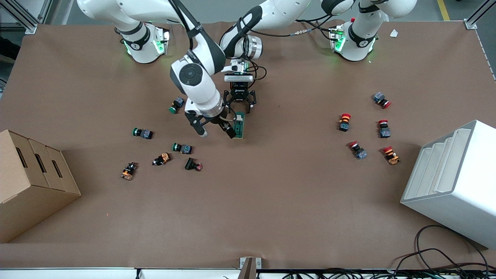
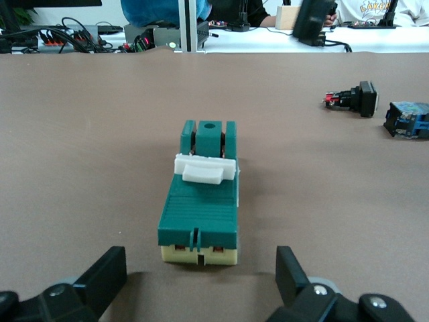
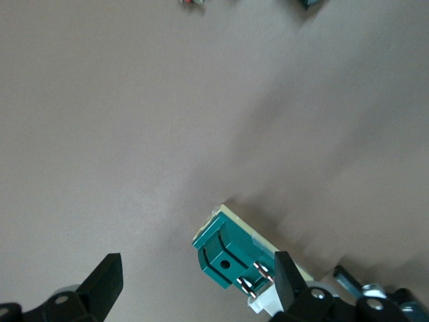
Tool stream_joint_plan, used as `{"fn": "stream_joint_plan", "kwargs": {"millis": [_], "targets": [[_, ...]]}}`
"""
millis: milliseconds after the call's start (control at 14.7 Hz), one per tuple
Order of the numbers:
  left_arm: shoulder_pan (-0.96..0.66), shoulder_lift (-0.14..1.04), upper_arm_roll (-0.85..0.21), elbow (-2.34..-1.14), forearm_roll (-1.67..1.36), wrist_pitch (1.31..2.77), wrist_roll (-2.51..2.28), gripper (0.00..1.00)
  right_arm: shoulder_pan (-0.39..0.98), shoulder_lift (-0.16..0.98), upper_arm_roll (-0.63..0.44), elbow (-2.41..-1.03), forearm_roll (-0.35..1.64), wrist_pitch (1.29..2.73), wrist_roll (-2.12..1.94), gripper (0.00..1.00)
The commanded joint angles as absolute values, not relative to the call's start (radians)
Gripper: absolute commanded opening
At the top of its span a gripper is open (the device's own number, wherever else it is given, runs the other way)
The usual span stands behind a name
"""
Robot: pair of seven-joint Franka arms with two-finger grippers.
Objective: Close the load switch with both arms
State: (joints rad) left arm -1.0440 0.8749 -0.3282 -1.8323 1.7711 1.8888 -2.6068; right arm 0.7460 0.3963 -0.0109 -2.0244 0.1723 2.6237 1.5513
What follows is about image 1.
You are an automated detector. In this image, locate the black floor cable bundle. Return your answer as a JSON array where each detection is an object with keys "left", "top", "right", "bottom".
[{"left": 283, "top": 225, "right": 496, "bottom": 279}]

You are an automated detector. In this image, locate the grey metal bracket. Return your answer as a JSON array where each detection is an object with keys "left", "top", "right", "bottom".
[{"left": 239, "top": 257, "right": 262, "bottom": 279}]

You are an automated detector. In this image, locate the brown paper table cover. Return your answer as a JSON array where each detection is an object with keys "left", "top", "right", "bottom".
[{"left": 0, "top": 19, "right": 496, "bottom": 270}]

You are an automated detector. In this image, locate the black switch with red lens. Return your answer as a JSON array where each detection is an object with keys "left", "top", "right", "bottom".
[{"left": 184, "top": 157, "right": 203, "bottom": 172}]

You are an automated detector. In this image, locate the white stepped plastic rack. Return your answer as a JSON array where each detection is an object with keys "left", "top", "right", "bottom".
[{"left": 400, "top": 120, "right": 496, "bottom": 249}]

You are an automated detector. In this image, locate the black left base cable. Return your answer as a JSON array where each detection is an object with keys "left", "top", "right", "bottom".
[{"left": 296, "top": 17, "right": 338, "bottom": 41}]

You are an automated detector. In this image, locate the aluminium frame post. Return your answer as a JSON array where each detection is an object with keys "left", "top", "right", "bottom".
[
  {"left": 0, "top": 0, "right": 53, "bottom": 35},
  {"left": 464, "top": 0, "right": 496, "bottom": 30}
]

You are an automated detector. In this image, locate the black orange push button switch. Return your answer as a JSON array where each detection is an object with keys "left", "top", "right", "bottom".
[
  {"left": 152, "top": 153, "right": 172, "bottom": 167},
  {"left": 121, "top": 162, "right": 138, "bottom": 181}
]

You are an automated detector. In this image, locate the brown cardboard box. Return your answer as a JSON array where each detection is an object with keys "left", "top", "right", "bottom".
[{"left": 0, "top": 129, "right": 82, "bottom": 244}]

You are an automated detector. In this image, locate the white table edge rail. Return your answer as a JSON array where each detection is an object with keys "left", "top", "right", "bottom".
[{"left": 0, "top": 267, "right": 241, "bottom": 279}]

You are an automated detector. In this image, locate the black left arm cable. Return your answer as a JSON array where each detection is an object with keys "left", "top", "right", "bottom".
[{"left": 244, "top": 15, "right": 334, "bottom": 83}]

